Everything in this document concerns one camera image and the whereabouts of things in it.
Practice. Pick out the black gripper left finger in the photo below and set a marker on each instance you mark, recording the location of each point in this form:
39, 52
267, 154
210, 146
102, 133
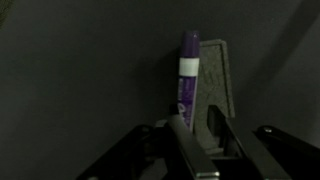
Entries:
193, 150

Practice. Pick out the purple whiteboard marker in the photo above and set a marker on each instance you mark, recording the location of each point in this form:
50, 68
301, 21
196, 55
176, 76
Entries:
188, 66

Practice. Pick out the grey foam block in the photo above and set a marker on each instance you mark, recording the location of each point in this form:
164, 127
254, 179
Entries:
216, 83

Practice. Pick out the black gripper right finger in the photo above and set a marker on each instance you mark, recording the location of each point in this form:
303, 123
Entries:
253, 160

